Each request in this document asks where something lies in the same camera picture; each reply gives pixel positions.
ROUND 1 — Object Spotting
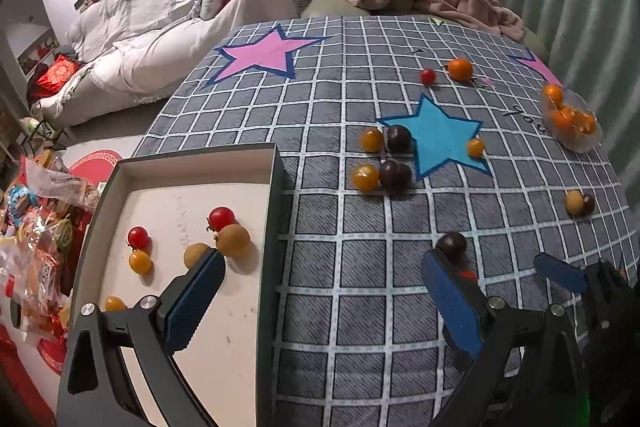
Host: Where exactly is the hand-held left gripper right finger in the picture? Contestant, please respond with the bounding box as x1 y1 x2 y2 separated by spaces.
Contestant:
421 249 591 427

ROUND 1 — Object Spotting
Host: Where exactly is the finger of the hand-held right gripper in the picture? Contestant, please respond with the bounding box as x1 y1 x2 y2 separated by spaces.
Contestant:
533 252 592 294
595 258 633 290

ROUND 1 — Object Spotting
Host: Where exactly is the clear plastic bowl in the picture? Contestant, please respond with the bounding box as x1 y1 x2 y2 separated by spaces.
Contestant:
540 84 604 152

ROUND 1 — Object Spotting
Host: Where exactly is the red round floor mat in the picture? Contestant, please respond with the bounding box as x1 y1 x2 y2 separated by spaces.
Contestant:
67 149 124 188

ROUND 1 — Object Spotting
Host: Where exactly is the dark cardboard box white inside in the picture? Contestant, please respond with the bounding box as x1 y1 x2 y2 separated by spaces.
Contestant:
59 143 287 427

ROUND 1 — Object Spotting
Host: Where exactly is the red patterned cushion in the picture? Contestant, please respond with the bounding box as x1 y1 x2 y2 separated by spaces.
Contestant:
37 54 82 91

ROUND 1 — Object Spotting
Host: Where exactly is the pale green curtain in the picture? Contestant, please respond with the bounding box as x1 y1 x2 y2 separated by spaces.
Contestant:
460 0 640 208

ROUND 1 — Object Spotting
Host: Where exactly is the white covered sofa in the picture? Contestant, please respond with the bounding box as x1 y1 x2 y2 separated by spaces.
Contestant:
37 0 321 130

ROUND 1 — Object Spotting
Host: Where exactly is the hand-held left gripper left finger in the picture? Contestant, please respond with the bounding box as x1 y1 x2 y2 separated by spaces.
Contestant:
57 251 227 427

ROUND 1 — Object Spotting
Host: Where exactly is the grey checked star tablecloth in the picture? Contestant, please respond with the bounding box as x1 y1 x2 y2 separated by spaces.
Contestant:
132 16 632 427

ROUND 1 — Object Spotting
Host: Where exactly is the pile of snack packets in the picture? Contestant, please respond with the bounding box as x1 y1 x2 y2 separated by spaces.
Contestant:
0 151 102 344

